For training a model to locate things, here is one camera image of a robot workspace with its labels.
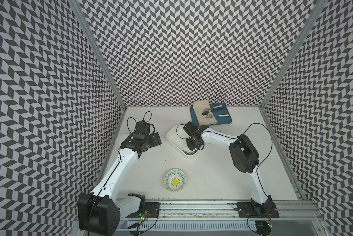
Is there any white storage box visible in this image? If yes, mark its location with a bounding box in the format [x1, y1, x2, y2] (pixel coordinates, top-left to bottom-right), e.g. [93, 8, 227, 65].
[166, 124, 199, 157]

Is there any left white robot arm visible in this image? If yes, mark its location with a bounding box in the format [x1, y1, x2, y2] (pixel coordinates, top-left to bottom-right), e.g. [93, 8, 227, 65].
[77, 132, 162, 236]

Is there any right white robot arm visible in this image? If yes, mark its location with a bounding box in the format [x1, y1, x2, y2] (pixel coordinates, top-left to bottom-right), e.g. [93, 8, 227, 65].
[183, 122, 273, 217]

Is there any silver wing nut pile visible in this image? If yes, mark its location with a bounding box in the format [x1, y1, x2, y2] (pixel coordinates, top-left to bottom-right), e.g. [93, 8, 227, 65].
[184, 149, 199, 156]

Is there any white round bowl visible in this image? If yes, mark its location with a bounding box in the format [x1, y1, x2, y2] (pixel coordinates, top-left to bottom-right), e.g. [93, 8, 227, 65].
[116, 133, 130, 144]

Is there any beige cloth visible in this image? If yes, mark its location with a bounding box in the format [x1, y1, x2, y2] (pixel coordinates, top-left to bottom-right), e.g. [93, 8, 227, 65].
[192, 99, 218, 126]

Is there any teal tray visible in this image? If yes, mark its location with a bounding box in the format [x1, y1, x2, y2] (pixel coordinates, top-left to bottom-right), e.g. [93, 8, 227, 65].
[190, 103, 232, 126]

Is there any yellow patterned bowl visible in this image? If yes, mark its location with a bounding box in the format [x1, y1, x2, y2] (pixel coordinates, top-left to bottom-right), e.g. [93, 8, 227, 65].
[164, 169, 186, 192]

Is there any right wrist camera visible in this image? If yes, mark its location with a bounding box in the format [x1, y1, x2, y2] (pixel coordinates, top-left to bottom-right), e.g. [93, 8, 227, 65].
[183, 122, 198, 136]

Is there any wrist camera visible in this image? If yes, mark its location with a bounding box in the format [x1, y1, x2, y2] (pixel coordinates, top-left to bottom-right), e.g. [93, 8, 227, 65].
[134, 121, 152, 135]
[183, 122, 198, 136]

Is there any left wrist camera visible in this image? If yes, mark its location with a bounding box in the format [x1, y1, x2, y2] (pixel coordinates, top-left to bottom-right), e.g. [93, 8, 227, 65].
[134, 121, 152, 135]

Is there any white handled spoon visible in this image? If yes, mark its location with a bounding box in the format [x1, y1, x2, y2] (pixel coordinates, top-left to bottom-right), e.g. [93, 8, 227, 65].
[207, 114, 230, 119]

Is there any dark handled spoon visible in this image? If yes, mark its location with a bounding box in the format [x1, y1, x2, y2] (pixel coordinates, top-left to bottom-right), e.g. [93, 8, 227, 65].
[202, 109, 222, 116]

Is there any pink handled spoon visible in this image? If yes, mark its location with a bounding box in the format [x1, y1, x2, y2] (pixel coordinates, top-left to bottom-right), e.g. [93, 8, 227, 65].
[204, 105, 224, 111]

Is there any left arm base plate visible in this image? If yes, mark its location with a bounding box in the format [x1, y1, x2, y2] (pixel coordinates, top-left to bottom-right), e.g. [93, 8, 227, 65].
[125, 202, 160, 219]

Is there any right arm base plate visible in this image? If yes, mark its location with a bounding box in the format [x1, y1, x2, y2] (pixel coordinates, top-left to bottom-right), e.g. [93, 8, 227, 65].
[235, 202, 280, 219]

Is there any aluminium rail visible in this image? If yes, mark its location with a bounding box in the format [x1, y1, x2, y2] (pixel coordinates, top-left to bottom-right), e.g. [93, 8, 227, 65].
[147, 199, 324, 221]

